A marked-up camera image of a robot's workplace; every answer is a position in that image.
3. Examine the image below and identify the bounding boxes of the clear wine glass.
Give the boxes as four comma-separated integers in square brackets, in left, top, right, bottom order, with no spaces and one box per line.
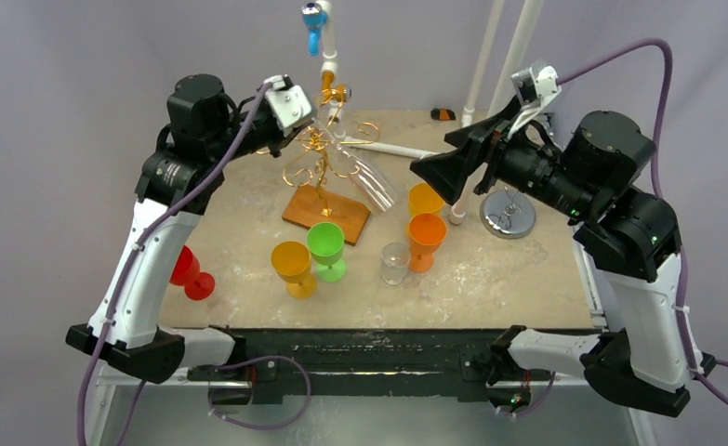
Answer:
[311,118,398,214]

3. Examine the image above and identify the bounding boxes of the green plastic goblet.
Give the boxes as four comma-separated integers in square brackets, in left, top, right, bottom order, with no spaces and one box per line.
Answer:
[307,221,346,282]

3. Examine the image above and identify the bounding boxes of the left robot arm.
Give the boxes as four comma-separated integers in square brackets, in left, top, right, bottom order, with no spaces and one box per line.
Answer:
[65,73,316,384]

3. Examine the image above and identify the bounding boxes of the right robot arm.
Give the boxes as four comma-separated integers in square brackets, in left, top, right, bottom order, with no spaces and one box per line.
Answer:
[410,100,716,417]

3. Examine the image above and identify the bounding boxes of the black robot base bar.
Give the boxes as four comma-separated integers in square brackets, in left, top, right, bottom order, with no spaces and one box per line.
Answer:
[188,327,556,408]

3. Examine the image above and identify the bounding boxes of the chrome spiral glass rack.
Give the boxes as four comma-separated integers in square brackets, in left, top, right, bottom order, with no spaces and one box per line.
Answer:
[480,189,536,239]

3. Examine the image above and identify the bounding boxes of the small clear glass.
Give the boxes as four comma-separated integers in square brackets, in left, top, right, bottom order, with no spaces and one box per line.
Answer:
[380,243,410,285]

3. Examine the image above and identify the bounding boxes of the yellow plastic goblet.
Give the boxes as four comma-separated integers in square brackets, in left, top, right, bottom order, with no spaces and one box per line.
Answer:
[407,182,445,217]

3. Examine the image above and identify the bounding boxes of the orange plastic goblet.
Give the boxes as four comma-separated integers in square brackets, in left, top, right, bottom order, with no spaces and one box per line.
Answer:
[406,213,447,273]

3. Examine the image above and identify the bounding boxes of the yellow faucet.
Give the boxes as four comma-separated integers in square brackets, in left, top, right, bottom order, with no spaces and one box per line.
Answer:
[319,71,351,106]

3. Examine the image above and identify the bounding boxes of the blue faucet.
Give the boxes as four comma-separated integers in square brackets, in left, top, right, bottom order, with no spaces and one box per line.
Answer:
[301,2,328,57]

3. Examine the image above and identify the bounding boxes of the yellow-orange plastic goblet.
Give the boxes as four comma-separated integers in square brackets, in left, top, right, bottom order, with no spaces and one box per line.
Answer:
[270,241,317,299]

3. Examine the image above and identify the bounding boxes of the red plastic goblet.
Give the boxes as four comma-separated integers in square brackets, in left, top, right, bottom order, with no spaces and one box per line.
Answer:
[169,245,216,301]

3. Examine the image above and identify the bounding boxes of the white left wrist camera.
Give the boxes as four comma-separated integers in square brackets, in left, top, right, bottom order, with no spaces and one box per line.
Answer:
[264,74,317,137]

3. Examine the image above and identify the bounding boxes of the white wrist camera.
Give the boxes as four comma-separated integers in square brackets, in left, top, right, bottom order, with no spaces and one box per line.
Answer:
[264,74,317,137]
[507,59,562,139]

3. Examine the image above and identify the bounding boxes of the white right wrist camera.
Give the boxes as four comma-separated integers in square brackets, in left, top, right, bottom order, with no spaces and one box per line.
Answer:
[507,59,562,139]

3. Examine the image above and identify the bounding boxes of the gold wire wine glass rack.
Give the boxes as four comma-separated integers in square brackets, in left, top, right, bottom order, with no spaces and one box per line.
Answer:
[281,98,389,246]

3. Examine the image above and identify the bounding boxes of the white PVC pipe frame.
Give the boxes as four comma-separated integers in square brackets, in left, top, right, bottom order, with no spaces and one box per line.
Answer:
[317,0,507,226]

